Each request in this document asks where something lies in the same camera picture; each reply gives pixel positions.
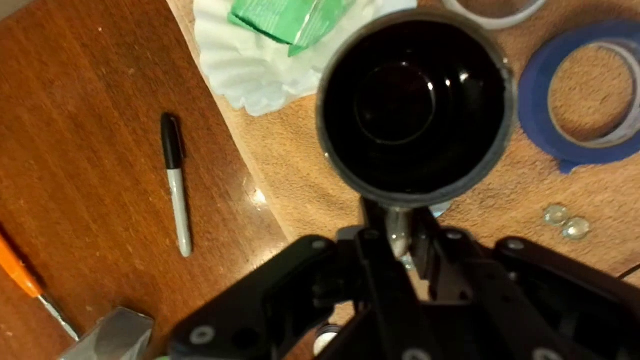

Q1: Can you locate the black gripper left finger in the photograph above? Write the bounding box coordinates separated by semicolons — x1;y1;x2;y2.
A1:
166;197;416;360

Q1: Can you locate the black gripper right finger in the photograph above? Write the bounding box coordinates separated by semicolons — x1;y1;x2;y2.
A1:
405;210;640;360

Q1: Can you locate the blue masking tape roll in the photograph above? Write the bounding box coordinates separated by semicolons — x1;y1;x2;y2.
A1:
518;19;640;175

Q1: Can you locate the tan towel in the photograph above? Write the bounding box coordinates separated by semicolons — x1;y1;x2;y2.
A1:
166;0;640;360

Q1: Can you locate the black grey marker pen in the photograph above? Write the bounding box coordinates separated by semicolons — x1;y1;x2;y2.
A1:
158;109;195;260

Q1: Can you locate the small clear bottle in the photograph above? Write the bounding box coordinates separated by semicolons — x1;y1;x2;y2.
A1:
57;304;158;360

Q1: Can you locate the green packet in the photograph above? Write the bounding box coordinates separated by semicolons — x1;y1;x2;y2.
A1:
228;0;359;59

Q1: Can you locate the orange handled screwdriver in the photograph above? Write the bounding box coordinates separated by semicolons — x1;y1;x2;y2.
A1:
0;227;81;343

